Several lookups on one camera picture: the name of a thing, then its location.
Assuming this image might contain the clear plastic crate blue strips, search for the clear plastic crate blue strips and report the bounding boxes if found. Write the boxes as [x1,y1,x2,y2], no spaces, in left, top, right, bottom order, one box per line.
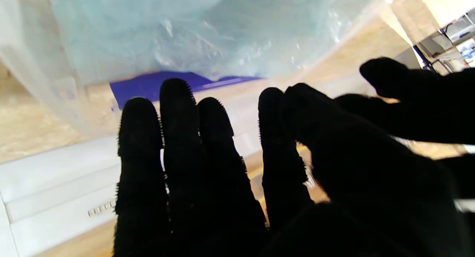
[0,0,412,139]

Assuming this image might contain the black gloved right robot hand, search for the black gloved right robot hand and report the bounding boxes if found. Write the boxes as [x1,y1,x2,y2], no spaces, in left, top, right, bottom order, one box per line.
[112,78,469,257]

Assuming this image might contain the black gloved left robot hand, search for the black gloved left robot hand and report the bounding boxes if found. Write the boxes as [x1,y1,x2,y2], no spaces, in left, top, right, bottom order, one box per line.
[334,56,475,145]

